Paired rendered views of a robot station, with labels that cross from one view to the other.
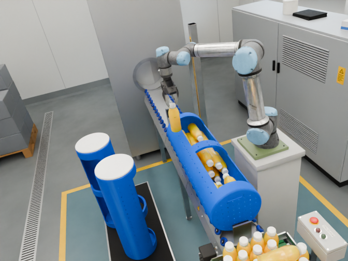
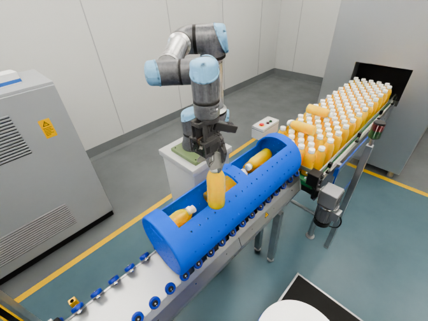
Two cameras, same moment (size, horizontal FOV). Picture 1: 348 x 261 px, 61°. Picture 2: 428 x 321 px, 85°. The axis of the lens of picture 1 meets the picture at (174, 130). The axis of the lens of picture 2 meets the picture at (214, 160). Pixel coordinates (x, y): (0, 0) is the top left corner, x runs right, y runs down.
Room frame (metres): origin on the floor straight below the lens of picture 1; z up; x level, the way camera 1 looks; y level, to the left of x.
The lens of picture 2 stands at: (1.97, 0.52, 1.95)
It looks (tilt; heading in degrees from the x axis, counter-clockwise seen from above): 37 degrees down; 238
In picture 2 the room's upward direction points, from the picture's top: 4 degrees counter-clockwise
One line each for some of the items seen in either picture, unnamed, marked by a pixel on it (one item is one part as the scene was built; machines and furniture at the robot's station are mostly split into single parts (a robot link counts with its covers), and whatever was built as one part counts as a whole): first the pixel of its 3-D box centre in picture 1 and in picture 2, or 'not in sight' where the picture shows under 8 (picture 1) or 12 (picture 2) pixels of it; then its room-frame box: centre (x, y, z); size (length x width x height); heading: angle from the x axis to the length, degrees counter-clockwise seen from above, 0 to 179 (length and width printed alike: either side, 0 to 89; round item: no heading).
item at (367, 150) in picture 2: not in sight; (344, 205); (0.53, 0.04, 0.55); 0.04 x 0.04 x 1.10; 10
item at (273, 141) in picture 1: (266, 134); (193, 137); (1.44, -0.54, 1.22); 0.15 x 0.15 x 0.10
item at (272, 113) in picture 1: (266, 119); (193, 120); (1.44, -0.54, 1.34); 0.13 x 0.12 x 0.14; 145
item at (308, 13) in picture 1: (309, 14); not in sight; (3.02, -1.57, 1.46); 0.32 x 0.23 x 0.04; 12
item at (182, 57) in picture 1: (180, 57); (200, 71); (1.61, -0.11, 1.73); 0.11 x 0.11 x 0.08; 55
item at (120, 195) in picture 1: (129, 209); not in sight; (1.66, 0.46, 0.59); 0.28 x 0.28 x 0.88
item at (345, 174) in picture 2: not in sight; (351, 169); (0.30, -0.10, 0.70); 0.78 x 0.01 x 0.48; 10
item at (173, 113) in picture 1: (174, 118); (216, 186); (1.64, -0.02, 1.34); 0.07 x 0.07 x 0.19
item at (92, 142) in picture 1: (92, 142); not in sight; (2.03, 0.67, 1.03); 0.28 x 0.28 x 0.01
